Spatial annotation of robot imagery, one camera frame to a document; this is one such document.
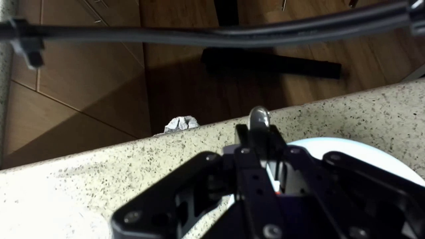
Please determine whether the light blue front bowl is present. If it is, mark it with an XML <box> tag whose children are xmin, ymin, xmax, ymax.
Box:
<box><xmin>291</xmin><ymin>137</ymin><xmax>425</xmax><ymax>186</ymax></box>

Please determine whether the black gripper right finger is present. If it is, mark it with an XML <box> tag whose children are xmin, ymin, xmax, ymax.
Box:
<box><xmin>274</xmin><ymin>142</ymin><xmax>425</xmax><ymax>239</ymax></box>

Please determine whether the white spoon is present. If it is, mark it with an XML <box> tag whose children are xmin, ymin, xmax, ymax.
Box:
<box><xmin>247</xmin><ymin>105</ymin><xmax>283</xmax><ymax>197</ymax></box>

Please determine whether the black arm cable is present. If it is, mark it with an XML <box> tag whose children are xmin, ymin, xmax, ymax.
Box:
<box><xmin>0</xmin><ymin>0</ymin><xmax>425</xmax><ymax>68</ymax></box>

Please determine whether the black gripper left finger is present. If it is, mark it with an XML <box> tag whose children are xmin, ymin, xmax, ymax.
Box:
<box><xmin>110</xmin><ymin>125</ymin><xmax>284</xmax><ymax>239</ymax></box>

